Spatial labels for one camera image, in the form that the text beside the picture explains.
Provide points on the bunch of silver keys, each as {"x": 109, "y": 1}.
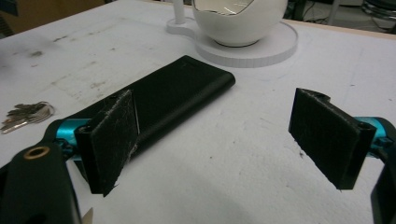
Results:
{"x": 26, "y": 115}

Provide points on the white round stand base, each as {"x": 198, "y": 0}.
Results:
{"x": 249, "y": 51}

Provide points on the white egg-shaped bowl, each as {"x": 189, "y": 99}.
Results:
{"x": 239, "y": 21}

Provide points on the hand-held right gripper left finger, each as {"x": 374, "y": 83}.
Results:
{"x": 109, "y": 146}

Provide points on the black power bank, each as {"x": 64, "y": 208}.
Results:
{"x": 177, "y": 93}

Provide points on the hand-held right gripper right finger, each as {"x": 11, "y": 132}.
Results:
{"x": 327, "y": 137}

